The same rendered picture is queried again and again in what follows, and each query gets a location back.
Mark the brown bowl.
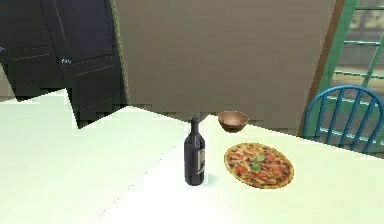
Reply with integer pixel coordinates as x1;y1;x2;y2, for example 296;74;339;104
217;110;250;134

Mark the blue wooden chair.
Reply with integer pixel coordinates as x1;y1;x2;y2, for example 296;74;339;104
302;84;384;155

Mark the green framed window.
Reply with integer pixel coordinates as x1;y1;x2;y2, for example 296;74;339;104
312;0;384;153

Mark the black panelled door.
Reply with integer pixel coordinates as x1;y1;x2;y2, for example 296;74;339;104
0;0;69;102
39;0;128;130

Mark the dark wine bottle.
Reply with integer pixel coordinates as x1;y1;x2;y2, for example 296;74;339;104
183;113;207;187

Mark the round pizza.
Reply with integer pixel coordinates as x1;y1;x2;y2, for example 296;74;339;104
223;142;295;190

